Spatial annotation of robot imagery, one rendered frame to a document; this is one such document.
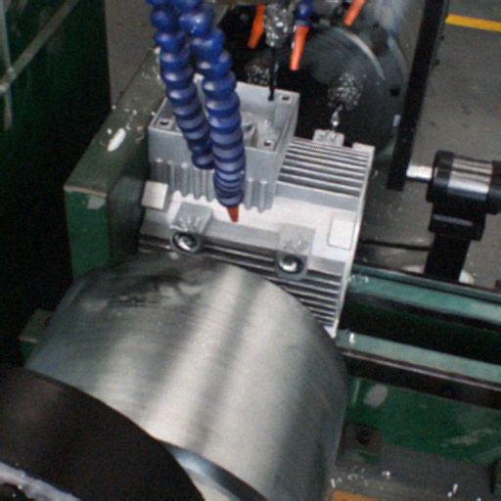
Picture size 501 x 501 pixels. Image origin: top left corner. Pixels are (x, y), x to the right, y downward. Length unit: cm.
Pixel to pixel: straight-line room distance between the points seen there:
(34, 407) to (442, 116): 124
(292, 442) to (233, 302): 11
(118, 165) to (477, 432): 47
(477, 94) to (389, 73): 55
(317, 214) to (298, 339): 21
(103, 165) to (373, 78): 38
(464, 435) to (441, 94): 72
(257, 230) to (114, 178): 15
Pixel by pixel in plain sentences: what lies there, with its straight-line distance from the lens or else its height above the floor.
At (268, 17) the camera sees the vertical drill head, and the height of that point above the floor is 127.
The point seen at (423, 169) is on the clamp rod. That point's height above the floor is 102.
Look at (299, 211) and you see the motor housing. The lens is 85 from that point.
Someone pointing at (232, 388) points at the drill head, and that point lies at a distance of 61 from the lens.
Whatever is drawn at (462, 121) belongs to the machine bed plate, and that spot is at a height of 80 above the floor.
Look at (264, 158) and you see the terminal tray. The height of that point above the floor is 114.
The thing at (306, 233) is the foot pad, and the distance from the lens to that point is 84.
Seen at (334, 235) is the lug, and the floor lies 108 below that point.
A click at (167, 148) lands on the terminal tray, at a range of 84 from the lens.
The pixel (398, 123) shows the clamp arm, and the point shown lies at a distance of 98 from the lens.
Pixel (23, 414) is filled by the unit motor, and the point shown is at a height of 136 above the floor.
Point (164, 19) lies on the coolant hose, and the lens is 61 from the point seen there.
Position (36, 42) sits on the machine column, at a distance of 90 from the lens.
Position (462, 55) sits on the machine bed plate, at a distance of 169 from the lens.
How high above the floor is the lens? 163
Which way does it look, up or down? 43 degrees down
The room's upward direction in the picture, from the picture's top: 5 degrees clockwise
